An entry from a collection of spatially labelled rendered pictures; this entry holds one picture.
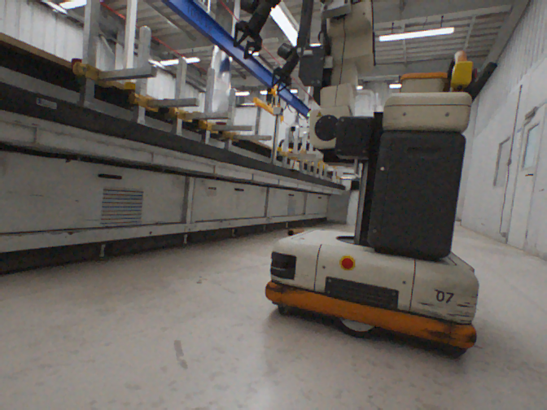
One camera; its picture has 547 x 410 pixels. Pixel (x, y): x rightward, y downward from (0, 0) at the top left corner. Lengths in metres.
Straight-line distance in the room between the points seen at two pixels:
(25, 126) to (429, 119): 1.34
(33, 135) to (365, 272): 1.23
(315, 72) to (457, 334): 1.03
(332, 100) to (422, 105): 0.36
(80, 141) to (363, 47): 1.18
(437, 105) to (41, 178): 1.56
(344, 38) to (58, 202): 1.43
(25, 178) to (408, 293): 1.52
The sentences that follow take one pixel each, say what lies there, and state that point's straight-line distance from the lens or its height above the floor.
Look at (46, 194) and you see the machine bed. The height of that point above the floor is 0.33.
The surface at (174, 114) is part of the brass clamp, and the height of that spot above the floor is 0.80.
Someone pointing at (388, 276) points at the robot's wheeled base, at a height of 0.22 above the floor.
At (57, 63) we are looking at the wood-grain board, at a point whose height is 0.87.
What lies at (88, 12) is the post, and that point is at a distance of 1.57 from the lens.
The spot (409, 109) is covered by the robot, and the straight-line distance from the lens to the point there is 1.10.
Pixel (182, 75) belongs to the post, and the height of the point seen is 1.02.
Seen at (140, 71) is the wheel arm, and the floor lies 0.84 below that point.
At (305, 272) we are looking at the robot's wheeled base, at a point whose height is 0.18.
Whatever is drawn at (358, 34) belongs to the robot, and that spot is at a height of 1.10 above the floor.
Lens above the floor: 0.45
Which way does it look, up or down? 3 degrees down
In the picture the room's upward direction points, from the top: 6 degrees clockwise
